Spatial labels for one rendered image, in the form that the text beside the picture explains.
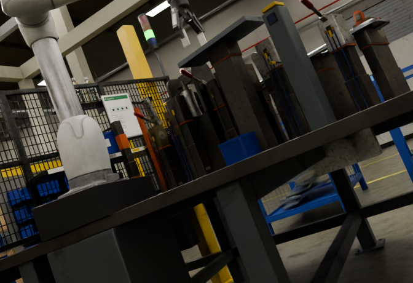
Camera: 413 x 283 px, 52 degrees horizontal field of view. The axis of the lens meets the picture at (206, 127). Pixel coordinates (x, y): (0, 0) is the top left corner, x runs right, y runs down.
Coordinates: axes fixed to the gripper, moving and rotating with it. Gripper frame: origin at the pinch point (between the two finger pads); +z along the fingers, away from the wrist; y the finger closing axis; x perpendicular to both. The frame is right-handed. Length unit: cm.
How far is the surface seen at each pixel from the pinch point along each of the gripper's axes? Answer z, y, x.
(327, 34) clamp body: 21, 5, -47
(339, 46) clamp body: 27, 4, -49
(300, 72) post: 31.1, -9.8, -37.8
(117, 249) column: 62, -56, 20
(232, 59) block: 14.4, -5.7, -15.1
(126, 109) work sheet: -13, 66, 103
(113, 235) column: 57, -56, 20
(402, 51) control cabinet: -51, 820, 2
